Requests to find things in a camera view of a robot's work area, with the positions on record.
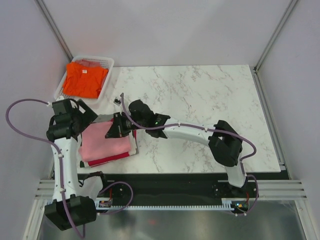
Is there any pink t shirt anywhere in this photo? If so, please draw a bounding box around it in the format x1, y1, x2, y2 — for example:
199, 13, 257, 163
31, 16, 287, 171
79, 121, 132, 163

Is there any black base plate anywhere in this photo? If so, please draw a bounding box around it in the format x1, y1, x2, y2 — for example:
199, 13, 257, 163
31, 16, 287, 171
99, 172, 261, 207

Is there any dark pink shirt in basket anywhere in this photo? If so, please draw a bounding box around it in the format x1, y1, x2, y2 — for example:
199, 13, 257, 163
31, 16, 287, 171
75, 59, 101, 68

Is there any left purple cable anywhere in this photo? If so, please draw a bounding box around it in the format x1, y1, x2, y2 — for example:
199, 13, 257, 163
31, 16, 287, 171
5, 98, 87, 238

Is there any purple cable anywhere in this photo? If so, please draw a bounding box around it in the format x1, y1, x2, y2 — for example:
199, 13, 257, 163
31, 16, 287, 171
5, 98, 87, 238
119, 92, 260, 216

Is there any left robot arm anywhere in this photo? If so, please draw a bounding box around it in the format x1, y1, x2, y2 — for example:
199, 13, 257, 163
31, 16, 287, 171
44, 98, 110, 231

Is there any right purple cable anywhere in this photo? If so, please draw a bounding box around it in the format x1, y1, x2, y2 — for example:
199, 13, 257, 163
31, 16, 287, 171
119, 92, 260, 216

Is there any aluminium frame post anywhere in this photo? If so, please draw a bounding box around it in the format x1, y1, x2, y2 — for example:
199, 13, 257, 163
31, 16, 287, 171
34, 0, 73, 61
252, 0, 300, 75

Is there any white slotted cable duct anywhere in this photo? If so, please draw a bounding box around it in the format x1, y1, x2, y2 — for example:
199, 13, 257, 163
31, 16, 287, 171
94, 198, 235, 211

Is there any folded white t shirt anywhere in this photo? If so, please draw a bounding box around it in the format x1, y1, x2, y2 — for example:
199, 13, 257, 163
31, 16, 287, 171
78, 129, 140, 168

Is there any right aluminium frame post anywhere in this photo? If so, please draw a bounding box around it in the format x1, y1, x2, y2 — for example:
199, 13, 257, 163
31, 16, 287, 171
252, 0, 300, 75

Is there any orange t shirt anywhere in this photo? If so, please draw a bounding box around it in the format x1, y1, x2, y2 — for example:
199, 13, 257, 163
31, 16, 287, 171
62, 62, 109, 99

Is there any left aluminium frame post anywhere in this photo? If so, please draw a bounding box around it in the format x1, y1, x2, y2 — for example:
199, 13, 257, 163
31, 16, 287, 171
34, 0, 73, 61

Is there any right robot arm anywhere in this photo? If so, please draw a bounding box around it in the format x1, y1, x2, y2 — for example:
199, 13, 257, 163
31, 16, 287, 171
105, 99, 247, 197

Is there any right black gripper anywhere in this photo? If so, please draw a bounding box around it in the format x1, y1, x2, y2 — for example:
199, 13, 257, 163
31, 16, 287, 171
105, 112, 147, 139

